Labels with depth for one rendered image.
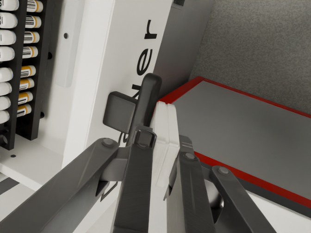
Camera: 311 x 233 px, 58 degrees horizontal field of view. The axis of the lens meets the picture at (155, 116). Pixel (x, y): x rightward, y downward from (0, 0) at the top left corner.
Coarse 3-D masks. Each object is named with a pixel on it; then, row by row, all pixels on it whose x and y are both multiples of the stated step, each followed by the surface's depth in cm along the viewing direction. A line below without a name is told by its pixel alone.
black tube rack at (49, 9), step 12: (48, 0) 26; (36, 12) 26; (48, 12) 26; (48, 24) 27; (48, 36) 27; (48, 48) 28; (24, 60) 28; (36, 60) 28; (36, 72) 28; (36, 84) 28; (36, 96) 29; (36, 108) 30; (24, 120) 31; (36, 120) 30; (24, 132) 31; (36, 132) 31
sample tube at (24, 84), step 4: (20, 80) 27; (24, 80) 28; (28, 80) 28; (32, 80) 28; (0, 84) 25; (4, 84) 25; (8, 84) 26; (20, 84) 27; (24, 84) 27; (28, 84) 28; (32, 84) 28; (0, 88) 25; (4, 88) 25; (8, 88) 26; (20, 88) 27; (24, 88) 28; (0, 92) 25; (4, 92) 25; (8, 92) 26
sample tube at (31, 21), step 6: (0, 12) 23; (6, 12) 23; (0, 18) 23; (6, 18) 23; (12, 18) 23; (30, 18) 25; (36, 18) 26; (0, 24) 23; (6, 24) 23; (12, 24) 23; (30, 24) 25; (36, 24) 26
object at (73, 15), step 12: (72, 0) 27; (84, 0) 28; (72, 12) 27; (72, 24) 28; (72, 36) 28; (60, 48) 29; (72, 48) 29; (60, 60) 29; (72, 60) 30; (60, 72) 30; (72, 72) 30; (60, 84) 30
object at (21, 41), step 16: (16, 16) 24; (16, 32) 24; (16, 48) 24; (0, 64) 26; (16, 64) 25; (16, 80) 26; (0, 96) 27; (16, 96) 26; (16, 112) 27; (0, 128) 28; (0, 144) 28
